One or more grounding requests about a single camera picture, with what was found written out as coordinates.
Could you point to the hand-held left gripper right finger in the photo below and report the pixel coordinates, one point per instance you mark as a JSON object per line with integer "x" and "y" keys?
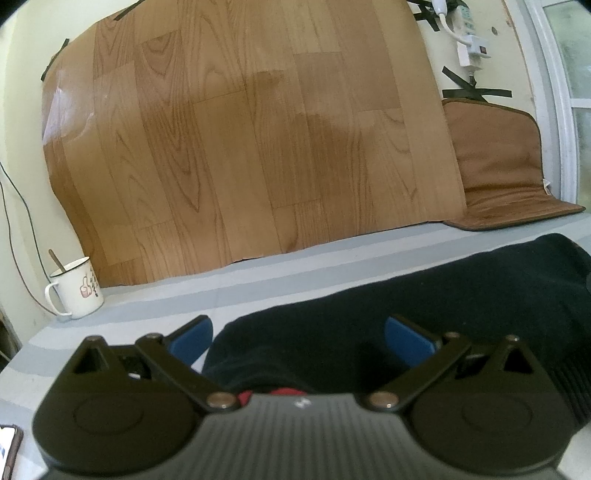
{"x": 408, "y": 342}

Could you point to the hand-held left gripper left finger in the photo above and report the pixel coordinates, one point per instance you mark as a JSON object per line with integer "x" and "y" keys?
{"x": 194, "y": 340}

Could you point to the black red white patterned sweater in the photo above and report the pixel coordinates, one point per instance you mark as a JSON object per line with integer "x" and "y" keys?
{"x": 415, "y": 295}

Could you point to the grey striped bedsheet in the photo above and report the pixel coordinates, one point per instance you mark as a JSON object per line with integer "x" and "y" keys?
{"x": 147, "y": 304}

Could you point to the white enamel mug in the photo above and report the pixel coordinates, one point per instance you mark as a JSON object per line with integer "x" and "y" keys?
{"x": 76, "y": 290}

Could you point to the spoon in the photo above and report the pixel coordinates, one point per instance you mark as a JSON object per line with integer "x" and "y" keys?
{"x": 57, "y": 261}

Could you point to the brown cushion mat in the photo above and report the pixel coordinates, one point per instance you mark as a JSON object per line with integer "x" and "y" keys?
{"x": 498, "y": 175}

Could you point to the wood pattern vinyl sheet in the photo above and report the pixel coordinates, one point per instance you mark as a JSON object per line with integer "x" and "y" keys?
{"x": 258, "y": 138}

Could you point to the smartphone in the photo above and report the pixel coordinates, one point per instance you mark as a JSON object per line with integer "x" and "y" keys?
{"x": 8, "y": 450}

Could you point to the crossed black tape strips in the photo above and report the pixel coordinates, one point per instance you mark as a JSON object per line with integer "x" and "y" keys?
{"x": 475, "y": 87}

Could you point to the white power strip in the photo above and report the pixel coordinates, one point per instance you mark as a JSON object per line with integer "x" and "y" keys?
{"x": 464, "y": 18}

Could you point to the black tape strip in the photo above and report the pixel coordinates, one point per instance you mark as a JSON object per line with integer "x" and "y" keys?
{"x": 128, "y": 9}
{"x": 427, "y": 14}

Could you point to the white window frame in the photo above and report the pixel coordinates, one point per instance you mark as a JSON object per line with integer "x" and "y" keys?
{"x": 563, "y": 92}

